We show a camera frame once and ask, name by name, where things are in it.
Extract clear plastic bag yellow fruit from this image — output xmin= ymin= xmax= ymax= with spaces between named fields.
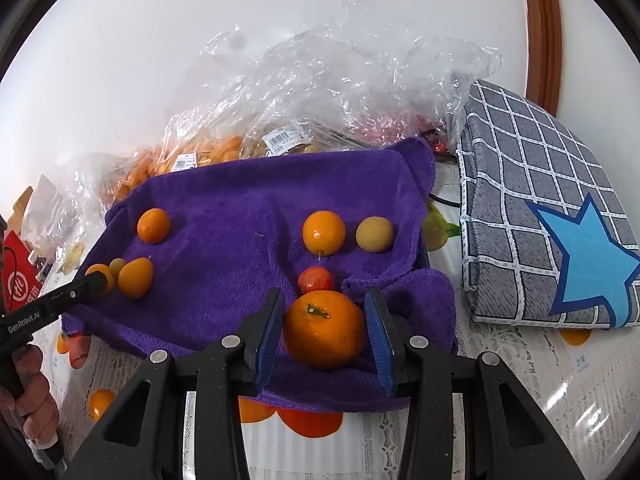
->
xmin=240 ymin=30 xmax=381 ymax=158

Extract person's left hand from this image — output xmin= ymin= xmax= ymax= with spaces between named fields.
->
xmin=0 ymin=346 xmax=60 ymax=442

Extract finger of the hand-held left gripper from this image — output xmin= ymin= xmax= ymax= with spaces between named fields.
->
xmin=42 ymin=270 xmax=109 ymax=311

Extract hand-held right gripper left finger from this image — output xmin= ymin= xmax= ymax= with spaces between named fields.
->
xmin=65 ymin=287 xmax=286 ymax=480

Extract small red-orange fruit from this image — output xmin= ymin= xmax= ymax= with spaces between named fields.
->
xmin=298 ymin=266 xmax=335 ymax=295

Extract yellow-green plum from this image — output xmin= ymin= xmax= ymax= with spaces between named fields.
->
xmin=355 ymin=216 xmax=395 ymax=253

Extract brown wooden door frame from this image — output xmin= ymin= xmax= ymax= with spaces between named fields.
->
xmin=517 ymin=0 xmax=563 ymax=116

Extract purple towel covered tray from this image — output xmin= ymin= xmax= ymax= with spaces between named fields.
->
xmin=62 ymin=136 xmax=458 ymax=413

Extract red paper bag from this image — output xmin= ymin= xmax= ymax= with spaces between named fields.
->
xmin=0 ymin=232 xmax=43 ymax=313

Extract wooden board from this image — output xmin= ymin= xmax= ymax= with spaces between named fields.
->
xmin=7 ymin=185 xmax=36 ymax=231

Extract empty clear plastic bag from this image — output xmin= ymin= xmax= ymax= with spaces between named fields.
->
xmin=50 ymin=155 xmax=146 ymax=221

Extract white plastic bag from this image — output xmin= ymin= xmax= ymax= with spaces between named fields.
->
xmin=22 ymin=175 xmax=76 ymax=251

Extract clear plastic bag red fruit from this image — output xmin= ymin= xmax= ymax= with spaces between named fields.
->
xmin=340 ymin=0 xmax=503 ymax=156

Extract grey checked cushion blue star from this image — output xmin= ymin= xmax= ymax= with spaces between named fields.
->
xmin=457 ymin=80 xmax=640 ymax=331

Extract fruit printed tablecloth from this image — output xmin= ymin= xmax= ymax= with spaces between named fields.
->
xmin=30 ymin=150 xmax=640 ymax=480

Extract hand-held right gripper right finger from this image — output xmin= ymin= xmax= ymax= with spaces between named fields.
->
xmin=364 ymin=287 xmax=586 ymax=480

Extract large mandarin with stem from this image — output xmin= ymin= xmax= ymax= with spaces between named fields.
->
xmin=283 ymin=290 xmax=367 ymax=372

